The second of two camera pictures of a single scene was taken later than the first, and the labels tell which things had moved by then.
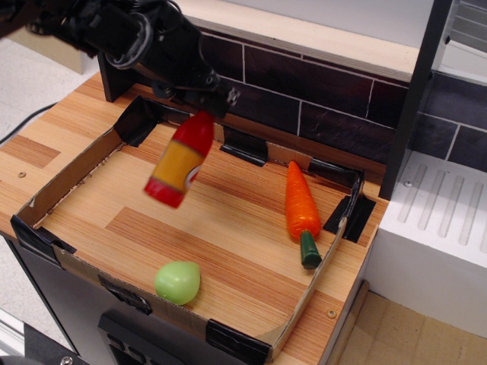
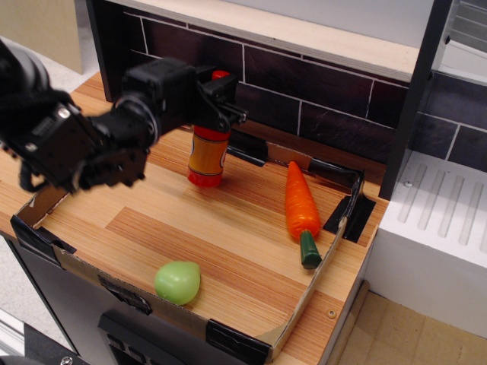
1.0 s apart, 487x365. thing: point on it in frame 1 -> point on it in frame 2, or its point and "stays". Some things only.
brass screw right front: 331,313 stays
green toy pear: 178,281 stays
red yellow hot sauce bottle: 180,163 -> 209,151
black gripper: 173,58 -> 181,94
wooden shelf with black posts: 345,76 stays
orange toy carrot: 302,218 stays
